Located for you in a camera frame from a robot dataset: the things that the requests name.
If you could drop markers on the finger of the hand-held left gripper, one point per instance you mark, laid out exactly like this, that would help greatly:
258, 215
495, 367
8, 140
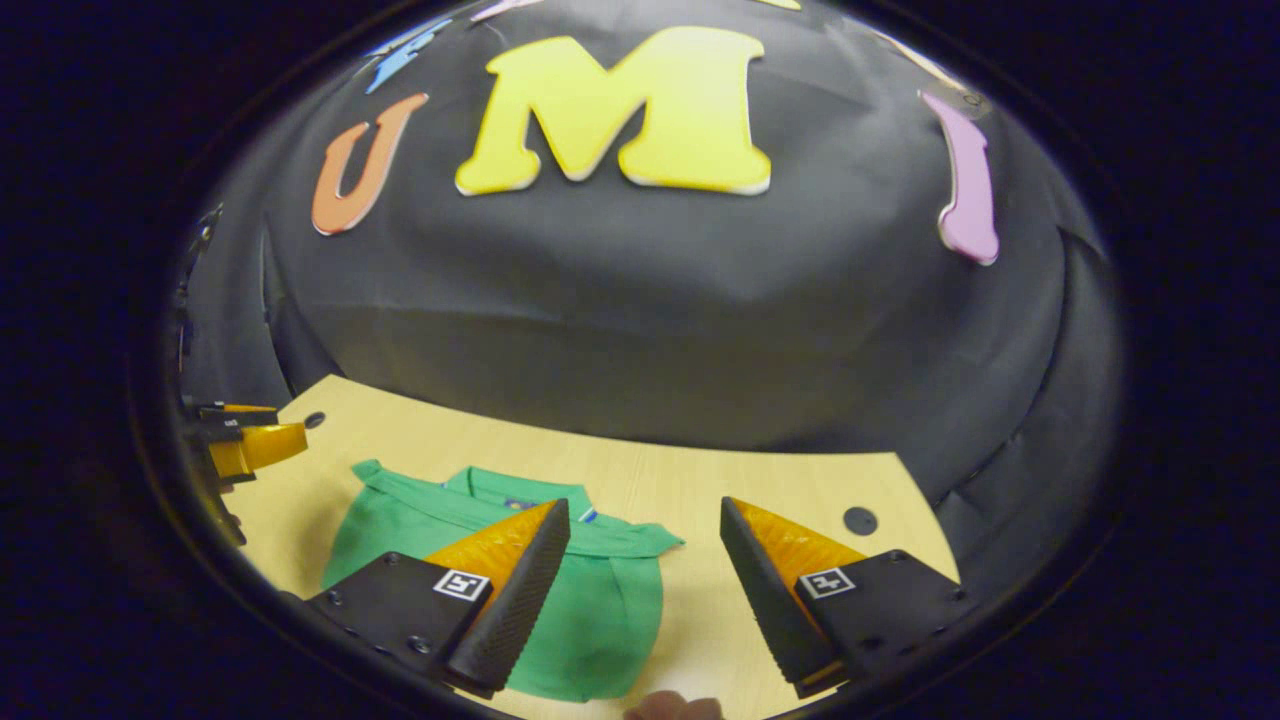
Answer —
265, 448
235, 418

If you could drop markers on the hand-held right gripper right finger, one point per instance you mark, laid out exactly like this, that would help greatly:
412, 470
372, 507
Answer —
765, 600

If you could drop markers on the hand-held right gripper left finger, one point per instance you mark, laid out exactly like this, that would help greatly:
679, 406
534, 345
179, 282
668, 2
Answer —
520, 600

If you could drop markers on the green T-shirt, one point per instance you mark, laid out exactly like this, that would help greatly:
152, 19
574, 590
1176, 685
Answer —
600, 610

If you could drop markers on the black backdrop cloth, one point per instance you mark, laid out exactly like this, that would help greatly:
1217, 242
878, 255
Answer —
650, 300

